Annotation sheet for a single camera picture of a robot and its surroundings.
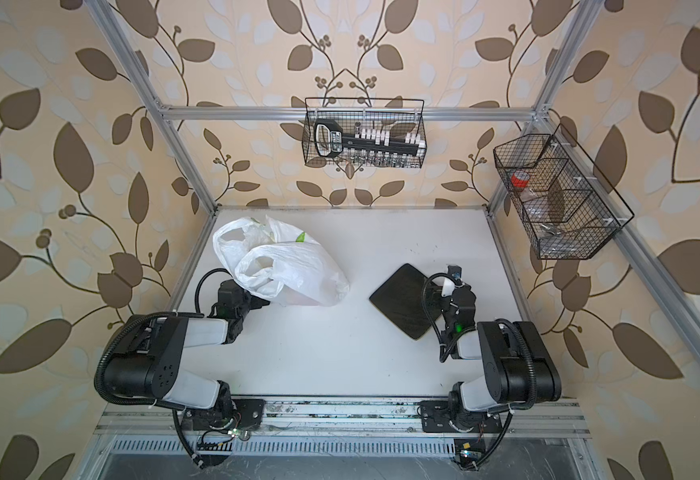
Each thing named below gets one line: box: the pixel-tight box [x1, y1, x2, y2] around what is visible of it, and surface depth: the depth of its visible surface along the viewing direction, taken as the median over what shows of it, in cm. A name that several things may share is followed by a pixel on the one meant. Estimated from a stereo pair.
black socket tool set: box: [314, 119, 426, 166], surface depth 86 cm
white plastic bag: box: [213, 215, 350, 306], surface depth 77 cm
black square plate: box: [369, 264, 443, 340], surface depth 96 cm
